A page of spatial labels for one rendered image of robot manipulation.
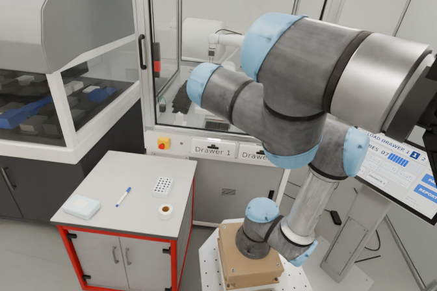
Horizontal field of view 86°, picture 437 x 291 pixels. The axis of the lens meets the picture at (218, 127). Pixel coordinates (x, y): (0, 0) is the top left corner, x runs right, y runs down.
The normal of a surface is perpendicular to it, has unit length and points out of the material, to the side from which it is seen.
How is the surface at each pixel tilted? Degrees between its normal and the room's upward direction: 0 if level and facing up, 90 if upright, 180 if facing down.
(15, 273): 0
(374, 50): 42
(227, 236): 2
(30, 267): 0
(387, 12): 90
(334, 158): 91
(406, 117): 100
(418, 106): 83
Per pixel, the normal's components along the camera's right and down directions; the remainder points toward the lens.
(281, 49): -0.68, 0.10
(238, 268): 0.10, -0.84
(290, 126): -0.33, 0.72
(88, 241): -0.08, 0.49
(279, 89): -0.66, 0.60
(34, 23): -0.05, 0.16
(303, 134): 0.07, 0.71
